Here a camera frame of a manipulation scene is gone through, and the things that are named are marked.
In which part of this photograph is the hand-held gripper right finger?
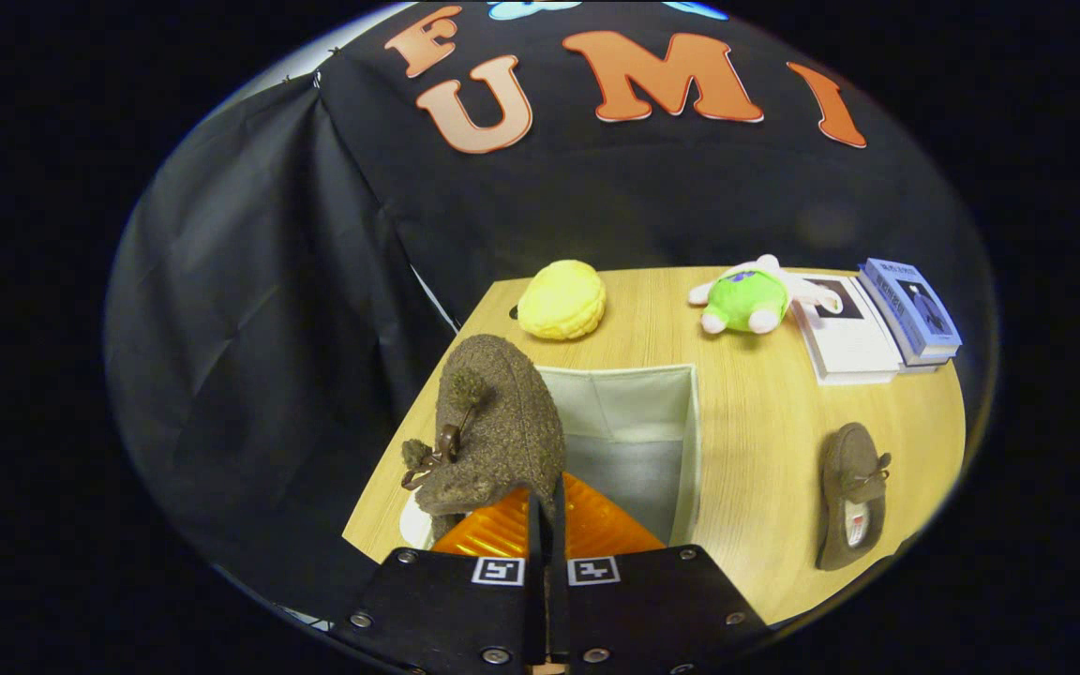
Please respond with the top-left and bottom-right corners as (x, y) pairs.
(549, 472), (771, 675)

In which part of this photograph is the brown fuzzy shoe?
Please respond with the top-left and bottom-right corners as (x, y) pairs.
(815, 422), (893, 571)
(399, 334), (567, 540)

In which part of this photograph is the green and pink plush toy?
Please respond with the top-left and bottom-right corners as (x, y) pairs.
(687, 254), (843, 336)

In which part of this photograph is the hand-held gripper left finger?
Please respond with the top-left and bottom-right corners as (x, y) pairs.
(329, 483), (546, 675)

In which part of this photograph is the cream fabric storage box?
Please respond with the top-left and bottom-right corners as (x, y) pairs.
(399, 364), (702, 549)

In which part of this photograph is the white book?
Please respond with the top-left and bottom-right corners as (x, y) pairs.
(791, 274), (905, 386)

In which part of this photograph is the yellow plush bun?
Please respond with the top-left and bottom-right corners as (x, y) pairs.
(517, 260), (608, 340)

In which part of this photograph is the black backdrop cloth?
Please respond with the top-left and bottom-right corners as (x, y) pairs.
(104, 0), (996, 620)

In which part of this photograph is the blue book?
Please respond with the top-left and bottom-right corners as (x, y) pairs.
(857, 258), (963, 368)

